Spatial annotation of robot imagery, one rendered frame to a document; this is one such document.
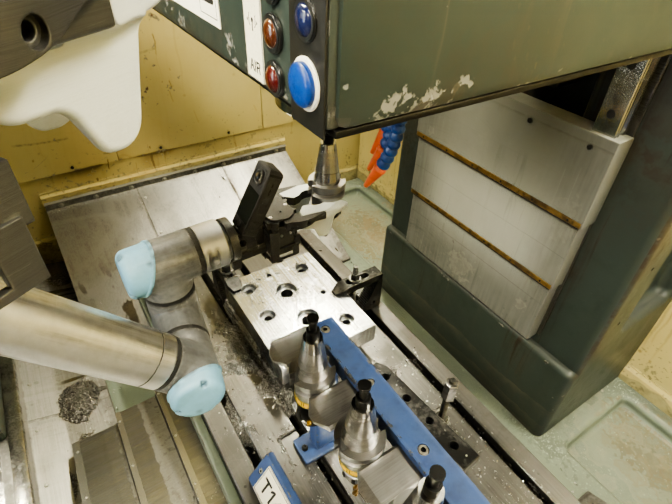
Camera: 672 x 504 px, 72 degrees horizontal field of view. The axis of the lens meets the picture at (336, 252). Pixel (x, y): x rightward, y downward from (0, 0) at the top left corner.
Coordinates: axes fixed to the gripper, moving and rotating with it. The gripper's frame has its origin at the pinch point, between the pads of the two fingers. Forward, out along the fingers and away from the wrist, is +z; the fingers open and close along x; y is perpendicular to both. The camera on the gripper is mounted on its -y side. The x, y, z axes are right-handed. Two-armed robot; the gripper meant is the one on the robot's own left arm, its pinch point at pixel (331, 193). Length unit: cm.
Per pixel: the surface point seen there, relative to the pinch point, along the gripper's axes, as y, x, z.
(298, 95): -31.1, 29.2, -22.8
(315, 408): 10.0, 28.2, -20.9
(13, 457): 51, -17, -65
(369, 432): 5.8, 36.3, -18.8
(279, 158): 49, -96, 40
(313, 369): 6.6, 25.1, -19.3
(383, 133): -18.4, 16.2, -3.6
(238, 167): 48, -97, 22
